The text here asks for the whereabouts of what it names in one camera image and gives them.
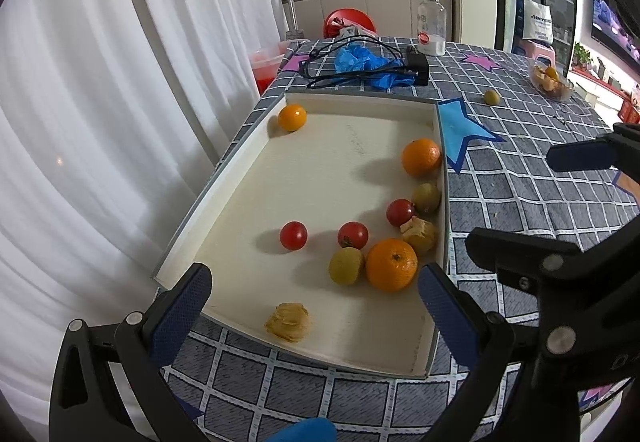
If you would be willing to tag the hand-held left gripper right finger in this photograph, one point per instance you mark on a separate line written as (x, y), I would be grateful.
(445, 317)

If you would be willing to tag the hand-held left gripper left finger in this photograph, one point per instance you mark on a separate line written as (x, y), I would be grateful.
(180, 317)

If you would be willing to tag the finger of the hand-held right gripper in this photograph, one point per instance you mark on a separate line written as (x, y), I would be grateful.
(580, 156)
(520, 257)

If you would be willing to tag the husked physalis fruit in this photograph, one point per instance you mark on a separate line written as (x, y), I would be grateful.
(287, 322)
(539, 74)
(420, 236)

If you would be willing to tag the red cherry tomato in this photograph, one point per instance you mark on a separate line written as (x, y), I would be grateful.
(353, 235)
(399, 212)
(293, 235)

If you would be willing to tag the shallow white tray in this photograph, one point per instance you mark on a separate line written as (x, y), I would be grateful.
(310, 172)

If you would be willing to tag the orange-yellow cherry tomato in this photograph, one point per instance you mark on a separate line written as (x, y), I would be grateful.
(292, 118)
(551, 72)

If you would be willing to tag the grey checked tablecloth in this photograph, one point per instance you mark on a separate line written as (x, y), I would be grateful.
(500, 202)

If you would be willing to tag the clear glass bowl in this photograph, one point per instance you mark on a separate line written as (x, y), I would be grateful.
(562, 91)

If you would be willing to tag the stack of red gift boxes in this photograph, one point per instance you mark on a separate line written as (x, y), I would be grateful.
(631, 107)

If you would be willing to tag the potted green plant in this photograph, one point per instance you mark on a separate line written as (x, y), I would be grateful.
(582, 56)

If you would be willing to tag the yellow-green round fruit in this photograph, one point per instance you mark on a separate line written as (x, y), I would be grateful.
(492, 97)
(346, 266)

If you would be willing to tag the olive green round fruit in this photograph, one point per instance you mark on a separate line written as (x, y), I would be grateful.
(426, 198)

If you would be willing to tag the pink plastic stool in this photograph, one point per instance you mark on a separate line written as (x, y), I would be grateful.
(537, 51)

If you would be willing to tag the white shopping bag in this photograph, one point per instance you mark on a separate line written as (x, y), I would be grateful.
(537, 22)

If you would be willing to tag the blue garment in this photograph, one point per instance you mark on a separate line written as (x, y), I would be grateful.
(305, 431)

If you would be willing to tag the clear plastic bottle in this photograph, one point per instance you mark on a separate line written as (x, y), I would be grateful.
(431, 17)

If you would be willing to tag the white curtain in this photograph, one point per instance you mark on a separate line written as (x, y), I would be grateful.
(100, 122)

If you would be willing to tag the blue plastic bag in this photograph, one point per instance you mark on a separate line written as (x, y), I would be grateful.
(357, 60)

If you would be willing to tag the red plastic tub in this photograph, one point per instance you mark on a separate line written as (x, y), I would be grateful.
(262, 72)

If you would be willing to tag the red plastic stool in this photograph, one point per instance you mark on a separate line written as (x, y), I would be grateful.
(345, 17)

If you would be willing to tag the wall television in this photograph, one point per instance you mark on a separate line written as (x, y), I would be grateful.
(617, 17)

